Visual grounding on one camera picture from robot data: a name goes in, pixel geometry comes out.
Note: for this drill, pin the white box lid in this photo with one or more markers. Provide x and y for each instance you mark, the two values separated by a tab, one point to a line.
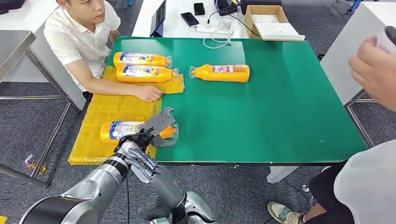
278	32

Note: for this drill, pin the dark tablet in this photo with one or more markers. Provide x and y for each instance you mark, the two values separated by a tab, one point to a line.
158	17

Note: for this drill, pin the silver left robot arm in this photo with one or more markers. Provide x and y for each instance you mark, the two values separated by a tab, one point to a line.
92	188

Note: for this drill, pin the open cardboard box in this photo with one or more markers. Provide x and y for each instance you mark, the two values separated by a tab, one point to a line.
249	19

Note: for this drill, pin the yellow floor hook item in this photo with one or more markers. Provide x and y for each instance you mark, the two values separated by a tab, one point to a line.
34	167

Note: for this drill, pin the green table mat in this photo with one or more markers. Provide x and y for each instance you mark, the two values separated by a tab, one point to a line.
294	99

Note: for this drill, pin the orange detergent bottle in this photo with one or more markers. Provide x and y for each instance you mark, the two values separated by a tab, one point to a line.
139	62
145	77
222	76
108	134

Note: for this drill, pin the blue metal frame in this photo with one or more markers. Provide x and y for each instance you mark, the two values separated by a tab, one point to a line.
354	4

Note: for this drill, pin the black bag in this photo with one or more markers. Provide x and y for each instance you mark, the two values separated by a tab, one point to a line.
10	4

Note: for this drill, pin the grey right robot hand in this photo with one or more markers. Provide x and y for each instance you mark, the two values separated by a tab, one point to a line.
165	185

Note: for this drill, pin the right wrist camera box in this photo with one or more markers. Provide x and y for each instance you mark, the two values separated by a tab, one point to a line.
159	221

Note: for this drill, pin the worn sneaker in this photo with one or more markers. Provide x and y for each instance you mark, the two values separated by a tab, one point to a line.
281	213

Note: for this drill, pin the black smartphone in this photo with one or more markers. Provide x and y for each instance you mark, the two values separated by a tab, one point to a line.
190	18
199	9

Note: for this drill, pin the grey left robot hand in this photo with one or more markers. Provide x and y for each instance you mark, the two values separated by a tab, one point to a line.
161	140

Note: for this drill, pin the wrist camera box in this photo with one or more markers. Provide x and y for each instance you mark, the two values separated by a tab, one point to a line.
157	122
159	221

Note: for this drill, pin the yellow taped cardboard sheet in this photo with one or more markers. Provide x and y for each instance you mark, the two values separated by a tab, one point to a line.
99	114

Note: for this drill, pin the person's right hand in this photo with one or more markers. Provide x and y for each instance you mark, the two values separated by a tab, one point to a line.
148	94

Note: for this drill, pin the white padded packet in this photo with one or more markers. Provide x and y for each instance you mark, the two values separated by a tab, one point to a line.
266	18

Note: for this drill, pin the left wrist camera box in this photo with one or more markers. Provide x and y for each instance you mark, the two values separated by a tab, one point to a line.
157	122

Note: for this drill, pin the yellow floor scrap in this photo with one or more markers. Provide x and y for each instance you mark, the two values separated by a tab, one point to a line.
2	220

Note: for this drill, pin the person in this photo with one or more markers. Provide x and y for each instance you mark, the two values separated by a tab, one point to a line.
365	191
71	37

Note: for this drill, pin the black charger device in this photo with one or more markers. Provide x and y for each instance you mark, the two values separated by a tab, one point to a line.
226	6

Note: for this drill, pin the person's right forearm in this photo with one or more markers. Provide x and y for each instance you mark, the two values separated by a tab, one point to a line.
111	89

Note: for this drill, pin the white table leg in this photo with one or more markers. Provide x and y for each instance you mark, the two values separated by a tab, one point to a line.
280	174

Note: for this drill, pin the person's hand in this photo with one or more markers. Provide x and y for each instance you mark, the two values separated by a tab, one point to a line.
377	74

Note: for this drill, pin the blue caster leg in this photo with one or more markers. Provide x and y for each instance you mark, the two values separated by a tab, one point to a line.
128	2

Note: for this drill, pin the white desk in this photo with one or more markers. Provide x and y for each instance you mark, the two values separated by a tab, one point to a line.
179	31

